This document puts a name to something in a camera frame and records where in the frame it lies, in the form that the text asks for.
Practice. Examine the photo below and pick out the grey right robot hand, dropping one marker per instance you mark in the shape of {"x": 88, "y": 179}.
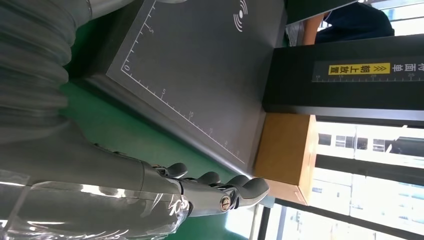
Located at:
{"x": 99, "y": 172}

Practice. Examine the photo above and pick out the black inbound scanner machine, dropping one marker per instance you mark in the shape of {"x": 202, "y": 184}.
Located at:
{"x": 198, "y": 66}

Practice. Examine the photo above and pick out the brown cardboard delivery box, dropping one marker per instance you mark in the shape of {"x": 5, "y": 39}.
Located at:
{"x": 285, "y": 149}

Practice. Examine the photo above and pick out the black laptop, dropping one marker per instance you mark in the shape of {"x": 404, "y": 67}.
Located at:
{"x": 314, "y": 8}

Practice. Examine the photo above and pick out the black window frame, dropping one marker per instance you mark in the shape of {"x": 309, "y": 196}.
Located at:
{"x": 364, "y": 170}

